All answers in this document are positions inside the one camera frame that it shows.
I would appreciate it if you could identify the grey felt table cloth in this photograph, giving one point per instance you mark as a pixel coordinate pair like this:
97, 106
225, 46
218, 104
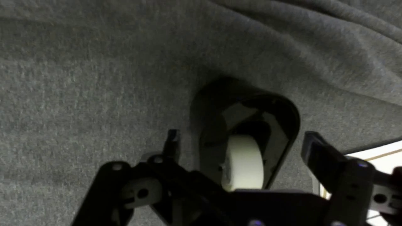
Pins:
86, 82

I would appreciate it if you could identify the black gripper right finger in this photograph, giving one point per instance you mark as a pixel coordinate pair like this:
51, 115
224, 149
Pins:
356, 186

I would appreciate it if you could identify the black tape dispenser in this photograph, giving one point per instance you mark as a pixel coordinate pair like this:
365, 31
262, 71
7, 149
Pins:
244, 134

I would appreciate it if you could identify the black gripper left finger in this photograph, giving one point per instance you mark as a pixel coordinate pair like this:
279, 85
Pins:
120, 189

